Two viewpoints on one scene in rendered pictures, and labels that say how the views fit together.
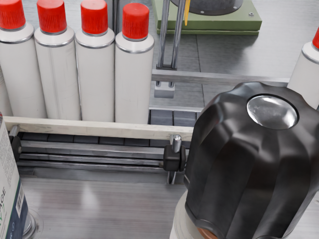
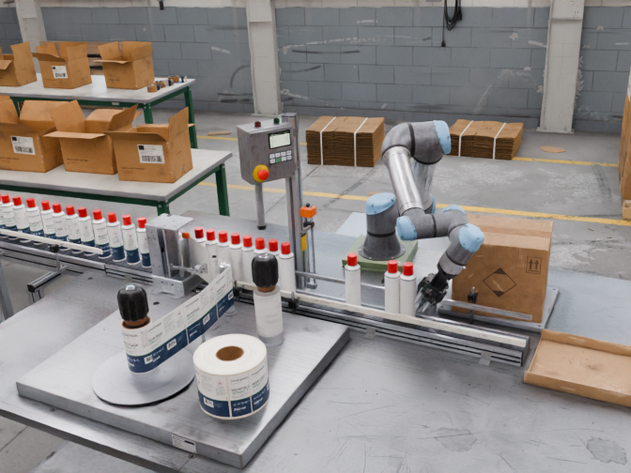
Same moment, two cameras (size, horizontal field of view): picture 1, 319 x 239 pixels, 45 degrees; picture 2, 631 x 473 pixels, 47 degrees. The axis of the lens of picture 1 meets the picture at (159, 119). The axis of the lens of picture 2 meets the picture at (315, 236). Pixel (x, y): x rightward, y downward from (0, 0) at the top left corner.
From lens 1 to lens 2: 2.05 m
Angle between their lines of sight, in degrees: 33
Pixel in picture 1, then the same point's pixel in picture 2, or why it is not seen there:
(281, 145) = (259, 259)
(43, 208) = (240, 311)
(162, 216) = not seen: hidden behind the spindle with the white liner
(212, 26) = (373, 267)
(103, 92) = not seen: hidden behind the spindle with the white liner
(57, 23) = (260, 246)
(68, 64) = not seen: hidden behind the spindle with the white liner
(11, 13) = (247, 241)
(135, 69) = (284, 266)
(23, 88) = (248, 270)
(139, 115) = (287, 287)
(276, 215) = (262, 276)
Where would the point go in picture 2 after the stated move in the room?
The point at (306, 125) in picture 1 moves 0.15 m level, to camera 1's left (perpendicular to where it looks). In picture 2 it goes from (267, 258) to (227, 249)
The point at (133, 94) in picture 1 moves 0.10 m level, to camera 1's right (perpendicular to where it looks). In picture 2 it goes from (284, 276) to (308, 282)
